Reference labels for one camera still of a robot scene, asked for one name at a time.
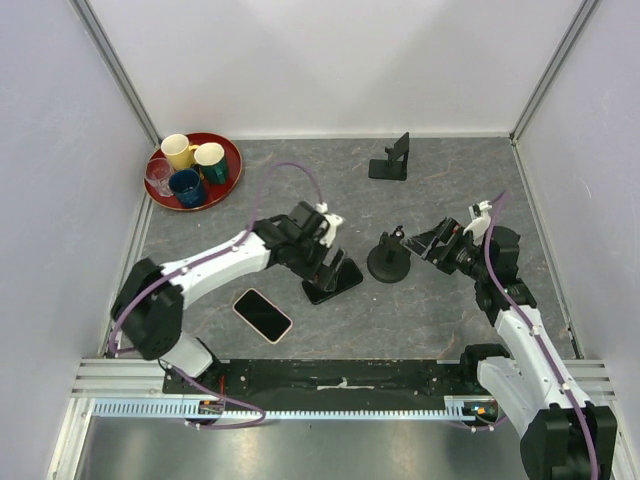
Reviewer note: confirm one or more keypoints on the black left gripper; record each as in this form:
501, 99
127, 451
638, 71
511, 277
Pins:
324, 277

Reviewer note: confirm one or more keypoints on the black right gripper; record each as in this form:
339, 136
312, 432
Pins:
424, 244

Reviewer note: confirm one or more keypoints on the black smartphone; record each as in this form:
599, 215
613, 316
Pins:
349, 277

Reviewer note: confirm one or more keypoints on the black round-base phone stand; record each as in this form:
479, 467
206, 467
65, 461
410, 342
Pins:
389, 261

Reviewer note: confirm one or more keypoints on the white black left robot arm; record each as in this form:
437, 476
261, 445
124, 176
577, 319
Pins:
149, 308

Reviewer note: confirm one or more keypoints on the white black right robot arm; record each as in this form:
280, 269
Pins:
563, 433

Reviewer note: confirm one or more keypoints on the black angled desk phone stand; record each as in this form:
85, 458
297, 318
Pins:
395, 166

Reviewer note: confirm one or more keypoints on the pink-cased smartphone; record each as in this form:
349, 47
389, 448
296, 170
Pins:
266, 319

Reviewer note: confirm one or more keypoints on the green mug white inside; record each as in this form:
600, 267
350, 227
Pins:
212, 162

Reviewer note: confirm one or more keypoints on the dark blue mug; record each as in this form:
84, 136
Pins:
188, 188

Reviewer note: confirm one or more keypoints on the clear drinking glass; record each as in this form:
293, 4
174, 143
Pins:
158, 173

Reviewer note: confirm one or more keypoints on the yellow mug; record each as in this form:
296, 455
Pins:
179, 151

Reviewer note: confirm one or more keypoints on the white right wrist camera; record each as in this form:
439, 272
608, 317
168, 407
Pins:
480, 219

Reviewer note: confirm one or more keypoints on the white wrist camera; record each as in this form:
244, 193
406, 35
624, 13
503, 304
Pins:
332, 222
480, 219

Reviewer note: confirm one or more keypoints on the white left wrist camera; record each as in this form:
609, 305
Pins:
332, 222

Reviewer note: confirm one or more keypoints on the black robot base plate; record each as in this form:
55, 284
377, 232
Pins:
340, 384

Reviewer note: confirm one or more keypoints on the light blue cable duct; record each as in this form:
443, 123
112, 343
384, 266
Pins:
196, 409

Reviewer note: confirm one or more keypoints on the aluminium frame rail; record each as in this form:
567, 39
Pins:
118, 378

